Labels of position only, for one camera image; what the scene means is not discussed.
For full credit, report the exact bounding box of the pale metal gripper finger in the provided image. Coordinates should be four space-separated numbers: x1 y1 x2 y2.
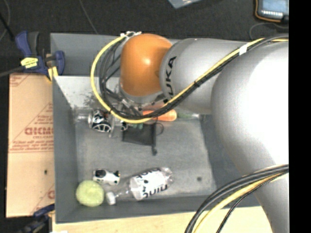
109 117 124 129
108 127 125 139

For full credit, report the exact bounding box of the black and white patterned cup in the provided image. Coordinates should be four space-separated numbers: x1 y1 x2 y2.
88 109 113 133

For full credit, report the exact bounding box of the black cylinder on white bracket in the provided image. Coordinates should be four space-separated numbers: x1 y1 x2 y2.
150 123 158 156

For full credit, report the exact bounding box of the clear plastic bottle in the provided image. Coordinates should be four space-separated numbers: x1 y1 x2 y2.
105 166 174 206

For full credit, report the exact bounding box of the black and white toy cow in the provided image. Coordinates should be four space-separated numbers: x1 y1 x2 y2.
92 168 121 186

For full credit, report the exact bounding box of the grey metal bin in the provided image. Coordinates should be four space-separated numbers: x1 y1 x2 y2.
50 32 264 223

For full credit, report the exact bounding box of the green ball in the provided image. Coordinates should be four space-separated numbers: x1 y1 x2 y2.
75 180 105 207

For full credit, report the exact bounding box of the orange toy carrot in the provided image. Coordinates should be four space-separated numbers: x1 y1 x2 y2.
142 109 200 123

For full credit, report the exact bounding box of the brown cardboard board red print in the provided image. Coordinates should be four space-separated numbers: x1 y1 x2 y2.
5 72 56 218

